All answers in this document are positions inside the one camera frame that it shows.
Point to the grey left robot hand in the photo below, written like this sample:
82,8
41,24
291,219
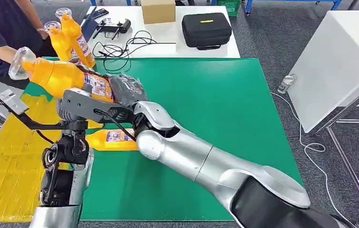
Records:
103,108

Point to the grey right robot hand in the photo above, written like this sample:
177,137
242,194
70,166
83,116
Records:
129,89

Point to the orange drink bottle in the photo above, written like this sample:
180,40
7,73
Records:
75,34
56,75
60,44
103,143

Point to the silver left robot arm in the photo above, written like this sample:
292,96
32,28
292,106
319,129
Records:
81,176

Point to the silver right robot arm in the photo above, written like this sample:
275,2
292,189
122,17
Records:
182,154

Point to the black remote controller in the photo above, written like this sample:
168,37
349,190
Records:
116,26

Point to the dark blue tablet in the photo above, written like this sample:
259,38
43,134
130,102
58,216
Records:
88,30

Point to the black handheld device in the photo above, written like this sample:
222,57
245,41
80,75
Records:
99,13

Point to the brown cardboard box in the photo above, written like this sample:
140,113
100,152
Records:
157,11

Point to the green table mat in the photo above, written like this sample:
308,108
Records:
214,110

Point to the person's left hand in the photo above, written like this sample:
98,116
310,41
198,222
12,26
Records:
44,34

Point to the black carrying case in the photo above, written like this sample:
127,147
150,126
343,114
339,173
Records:
206,31

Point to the yellow sheet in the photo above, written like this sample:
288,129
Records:
6,157

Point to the green plastic crate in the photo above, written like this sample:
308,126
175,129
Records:
229,6

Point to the white panel table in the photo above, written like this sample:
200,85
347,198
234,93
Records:
333,69

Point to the black camera bracket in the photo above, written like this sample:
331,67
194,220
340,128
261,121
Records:
40,126

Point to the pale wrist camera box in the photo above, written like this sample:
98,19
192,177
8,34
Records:
10,101

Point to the metal table leg frame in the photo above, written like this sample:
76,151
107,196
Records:
351,171

